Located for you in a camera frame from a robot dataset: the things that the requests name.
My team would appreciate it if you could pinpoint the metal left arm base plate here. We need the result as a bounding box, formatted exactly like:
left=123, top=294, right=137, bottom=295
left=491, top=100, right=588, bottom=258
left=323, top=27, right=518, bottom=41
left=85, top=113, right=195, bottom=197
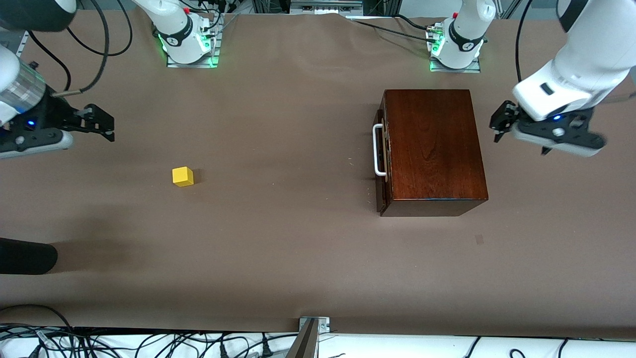
left=430, top=56, right=481, bottom=74

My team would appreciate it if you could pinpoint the short black table cable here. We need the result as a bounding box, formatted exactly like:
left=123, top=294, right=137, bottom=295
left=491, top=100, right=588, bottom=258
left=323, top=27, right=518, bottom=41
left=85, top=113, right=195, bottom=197
left=393, top=14, right=433, bottom=31

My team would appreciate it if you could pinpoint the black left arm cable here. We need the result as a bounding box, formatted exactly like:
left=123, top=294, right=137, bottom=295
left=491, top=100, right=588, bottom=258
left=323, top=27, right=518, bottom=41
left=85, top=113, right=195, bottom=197
left=516, top=0, right=533, bottom=83

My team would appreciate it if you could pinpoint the silver box device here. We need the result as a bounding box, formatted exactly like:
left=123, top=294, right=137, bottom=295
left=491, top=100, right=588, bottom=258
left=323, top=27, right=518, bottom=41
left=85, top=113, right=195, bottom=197
left=290, top=0, right=365, bottom=14

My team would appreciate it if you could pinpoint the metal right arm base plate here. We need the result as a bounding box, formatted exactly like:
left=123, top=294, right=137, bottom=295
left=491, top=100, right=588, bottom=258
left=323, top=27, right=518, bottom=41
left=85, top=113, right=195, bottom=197
left=166, top=14, right=221, bottom=69

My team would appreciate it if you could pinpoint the black looping arm cable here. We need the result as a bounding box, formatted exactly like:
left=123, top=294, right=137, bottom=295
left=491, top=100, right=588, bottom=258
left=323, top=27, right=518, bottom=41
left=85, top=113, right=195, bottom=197
left=66, top=0, right=134, bottom=56

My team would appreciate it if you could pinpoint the long black table cable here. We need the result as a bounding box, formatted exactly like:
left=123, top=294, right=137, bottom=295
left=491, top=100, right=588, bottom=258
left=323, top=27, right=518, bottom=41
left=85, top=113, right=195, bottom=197
left=354, top=20, right=439, bottom=44

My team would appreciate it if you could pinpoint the dark wooden drawer cabinet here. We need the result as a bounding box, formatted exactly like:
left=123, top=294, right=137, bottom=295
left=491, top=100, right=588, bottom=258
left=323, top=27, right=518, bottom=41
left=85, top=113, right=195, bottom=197
left=380, top=89, right=488, bottom=217

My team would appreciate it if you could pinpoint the black cylinder object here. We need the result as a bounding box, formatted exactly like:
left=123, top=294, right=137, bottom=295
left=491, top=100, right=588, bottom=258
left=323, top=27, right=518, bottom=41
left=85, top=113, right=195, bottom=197
left=0, top=238, right=58, bottom=275

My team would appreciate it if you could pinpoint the wooden drawer with white handle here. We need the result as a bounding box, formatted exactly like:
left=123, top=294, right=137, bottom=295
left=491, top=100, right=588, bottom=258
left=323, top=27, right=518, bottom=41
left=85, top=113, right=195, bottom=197
left=373, top=97, right=394, bottom=217

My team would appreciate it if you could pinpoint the black arched cable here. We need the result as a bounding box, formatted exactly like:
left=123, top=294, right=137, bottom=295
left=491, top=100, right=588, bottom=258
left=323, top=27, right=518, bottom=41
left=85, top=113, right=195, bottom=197
left=0, top=304, right=75, bottom=335

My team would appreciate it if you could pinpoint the silver metal bracket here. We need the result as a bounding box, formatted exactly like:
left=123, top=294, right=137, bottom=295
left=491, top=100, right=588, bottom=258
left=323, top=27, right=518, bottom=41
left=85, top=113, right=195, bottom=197
left=298, top=317, right=330, bottom=333

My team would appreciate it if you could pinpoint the yellow cube block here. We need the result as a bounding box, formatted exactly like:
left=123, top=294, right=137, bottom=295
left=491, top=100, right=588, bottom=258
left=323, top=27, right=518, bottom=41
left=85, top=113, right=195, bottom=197
left=172, top=167, right=195, bottom=188

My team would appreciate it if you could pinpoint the black right arm wrist cable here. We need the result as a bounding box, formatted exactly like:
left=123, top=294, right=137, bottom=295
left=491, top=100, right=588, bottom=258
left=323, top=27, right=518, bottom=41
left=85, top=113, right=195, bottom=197
left=51, top=0, right=110, bottom=96

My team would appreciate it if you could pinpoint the brown paper table cover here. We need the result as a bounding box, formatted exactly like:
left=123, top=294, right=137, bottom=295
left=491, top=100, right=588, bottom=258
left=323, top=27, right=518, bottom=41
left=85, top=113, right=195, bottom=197
left=0, top=10, right=636, bottom=340

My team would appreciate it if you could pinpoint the grey metal post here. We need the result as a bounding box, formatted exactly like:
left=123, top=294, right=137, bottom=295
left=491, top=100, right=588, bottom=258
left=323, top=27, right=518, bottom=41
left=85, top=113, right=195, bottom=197
left=287, top=319, right=318, bottom=358

